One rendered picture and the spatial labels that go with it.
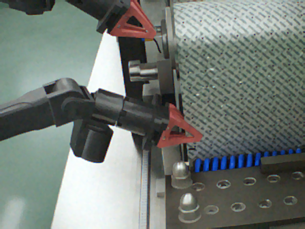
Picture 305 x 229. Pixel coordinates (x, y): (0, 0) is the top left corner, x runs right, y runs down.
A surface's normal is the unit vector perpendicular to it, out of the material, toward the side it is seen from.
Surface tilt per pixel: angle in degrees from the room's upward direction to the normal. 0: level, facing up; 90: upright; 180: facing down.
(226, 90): 90
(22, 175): 0
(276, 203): 0
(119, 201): 0
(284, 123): 90
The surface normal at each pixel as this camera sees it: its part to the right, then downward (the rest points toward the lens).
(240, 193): -0.09, -0.86
